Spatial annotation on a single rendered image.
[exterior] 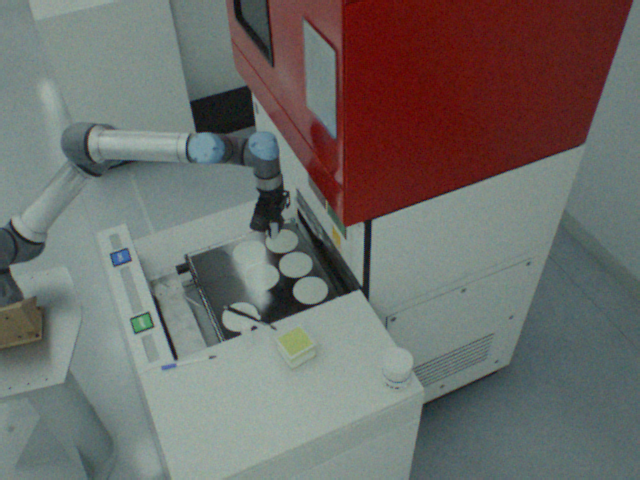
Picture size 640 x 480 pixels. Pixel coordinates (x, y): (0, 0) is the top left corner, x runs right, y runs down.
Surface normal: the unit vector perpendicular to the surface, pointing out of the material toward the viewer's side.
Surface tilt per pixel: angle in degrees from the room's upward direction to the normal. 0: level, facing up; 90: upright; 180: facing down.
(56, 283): 0
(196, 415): 0
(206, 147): 51
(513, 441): 0
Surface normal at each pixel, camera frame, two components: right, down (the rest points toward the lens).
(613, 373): -0.04, -0.68
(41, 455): 0.27, 0.70
